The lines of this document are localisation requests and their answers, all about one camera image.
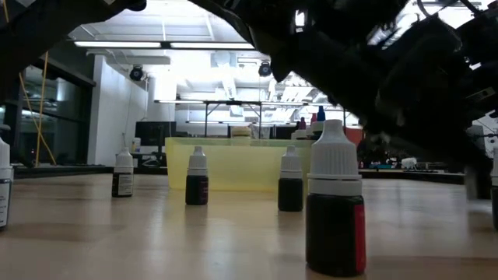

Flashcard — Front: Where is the large blue bottle blue cap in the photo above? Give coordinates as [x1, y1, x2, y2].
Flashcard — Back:
[310, 105, 328, 140]

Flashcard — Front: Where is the small blue dropper bottle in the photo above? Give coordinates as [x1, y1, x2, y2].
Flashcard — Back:
[490, 147, 498, 231]

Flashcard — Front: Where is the small red-label dropper bottle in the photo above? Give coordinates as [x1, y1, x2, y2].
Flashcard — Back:
[305, 118, 366, 278]

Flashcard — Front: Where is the orange partition panel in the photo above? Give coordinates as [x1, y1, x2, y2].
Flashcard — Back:
[344, 127, 365, 148]

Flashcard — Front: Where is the yellow sprinkled toy donut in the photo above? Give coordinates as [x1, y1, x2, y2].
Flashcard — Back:
[232, 126, 253, 140]

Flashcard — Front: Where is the yellow translucent plastic tray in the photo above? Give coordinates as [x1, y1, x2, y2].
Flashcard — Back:
[165, 136, 314, 192]

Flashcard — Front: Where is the black computer monitor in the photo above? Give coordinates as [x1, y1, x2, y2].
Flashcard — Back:
[135, 121, 177, 147]

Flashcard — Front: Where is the long ceiling light bar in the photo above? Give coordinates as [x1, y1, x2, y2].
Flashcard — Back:
[73, 40, 256, 51]

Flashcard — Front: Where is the black workstation frame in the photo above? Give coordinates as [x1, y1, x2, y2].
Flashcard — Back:
[154, 99, 343, 140]

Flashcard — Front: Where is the yellow extension cable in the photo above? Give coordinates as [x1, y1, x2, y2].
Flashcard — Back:
[2, 0, 58, 167]

